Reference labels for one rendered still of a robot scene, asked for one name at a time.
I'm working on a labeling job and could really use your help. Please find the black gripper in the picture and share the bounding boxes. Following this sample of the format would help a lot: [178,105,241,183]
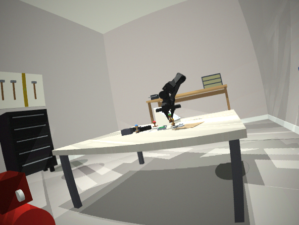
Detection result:
[156,99,181,120]

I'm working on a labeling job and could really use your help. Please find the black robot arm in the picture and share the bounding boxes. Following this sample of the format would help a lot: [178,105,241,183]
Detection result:
[159,73,186,110]

